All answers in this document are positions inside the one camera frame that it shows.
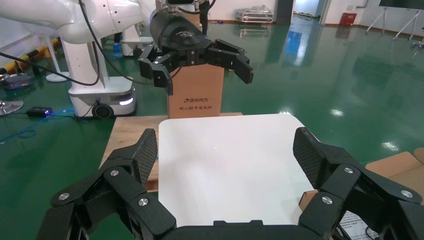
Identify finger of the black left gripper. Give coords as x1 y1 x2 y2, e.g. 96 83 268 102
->
138 43 181 96
207 39 255 85

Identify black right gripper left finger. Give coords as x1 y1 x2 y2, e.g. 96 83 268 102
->
35 128 177 240

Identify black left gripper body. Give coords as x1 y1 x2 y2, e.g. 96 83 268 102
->
149 9 213 67

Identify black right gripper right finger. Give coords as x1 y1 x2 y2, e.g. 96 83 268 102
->
292 126 424 240

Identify brown cardboard storage box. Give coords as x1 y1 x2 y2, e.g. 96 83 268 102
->
299 147 424 240

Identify tall printed brown cardboard box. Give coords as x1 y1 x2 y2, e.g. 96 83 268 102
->
167 62 225 119

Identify red box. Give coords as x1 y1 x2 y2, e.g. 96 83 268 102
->
339 12 358 27

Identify person in black trousers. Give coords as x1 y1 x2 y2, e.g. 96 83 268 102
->
198 0 211 38

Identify white robot wheeled base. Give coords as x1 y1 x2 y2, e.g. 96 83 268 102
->
120 24 155 57

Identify printed white paper manual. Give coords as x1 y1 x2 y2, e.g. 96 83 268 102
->
339 211 380 240

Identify silver flight case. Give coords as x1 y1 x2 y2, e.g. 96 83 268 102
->
235 4 275 24

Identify white robot column and base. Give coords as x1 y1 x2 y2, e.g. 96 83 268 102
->
61 39 137 119

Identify light wooden board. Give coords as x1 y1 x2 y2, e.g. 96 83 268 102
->
99 112 243 193

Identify white floor stand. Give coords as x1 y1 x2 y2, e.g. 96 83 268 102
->
39 35 71 84

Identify black power adapter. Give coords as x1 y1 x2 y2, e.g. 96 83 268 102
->
25 106 54 118

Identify yellow and black padded bar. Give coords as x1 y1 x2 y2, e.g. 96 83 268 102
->
4 37 63 76

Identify dark grey flat device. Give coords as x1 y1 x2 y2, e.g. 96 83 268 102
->
0 73 34 91

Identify chrome chair base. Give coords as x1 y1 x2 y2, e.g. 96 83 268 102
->
0 99 25 116

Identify black screen on white stand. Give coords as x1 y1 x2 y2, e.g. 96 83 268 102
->
365 0 424 41

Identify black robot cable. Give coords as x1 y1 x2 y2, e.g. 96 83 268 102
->
0 0 101 87

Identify blue floor cable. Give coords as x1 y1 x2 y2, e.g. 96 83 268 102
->
0 109 76 144

